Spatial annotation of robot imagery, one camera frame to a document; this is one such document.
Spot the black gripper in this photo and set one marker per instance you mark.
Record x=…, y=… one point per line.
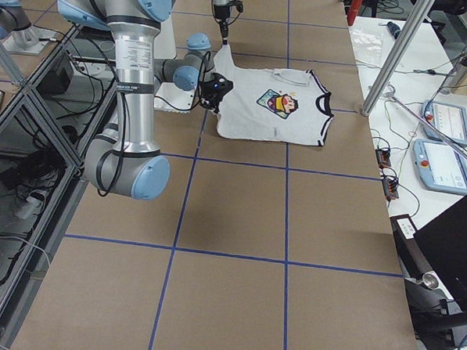
x=220, y=13
x=209, y=95

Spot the red fire extinguisher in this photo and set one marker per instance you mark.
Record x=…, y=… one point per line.
x=353, y=11

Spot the lower teach pendant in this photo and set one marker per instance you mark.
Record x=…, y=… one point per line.
x=439, y=167

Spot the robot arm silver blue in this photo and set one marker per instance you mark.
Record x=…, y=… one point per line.
x=234, y=16
x=125, y=158

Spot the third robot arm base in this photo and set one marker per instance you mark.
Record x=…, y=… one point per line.
x=18, y=34

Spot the aluminium frame post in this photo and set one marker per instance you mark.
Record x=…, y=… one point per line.
x=409, y=30

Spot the upper teach pendant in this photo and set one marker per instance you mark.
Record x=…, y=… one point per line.
x=449, y=119

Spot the teach pendant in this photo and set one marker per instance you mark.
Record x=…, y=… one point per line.
x=439, y=167
x=449, y=119

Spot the clear plastic sheet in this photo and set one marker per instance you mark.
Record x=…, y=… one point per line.
x=367, y=47

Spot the black monitor stand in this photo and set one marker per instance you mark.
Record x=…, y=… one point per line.
x=427, y=301

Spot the black laptop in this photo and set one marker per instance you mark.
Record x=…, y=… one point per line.
x=443, y=242

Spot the grey t-shirt with cartoon print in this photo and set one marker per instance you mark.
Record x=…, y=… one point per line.
x=285, y=105

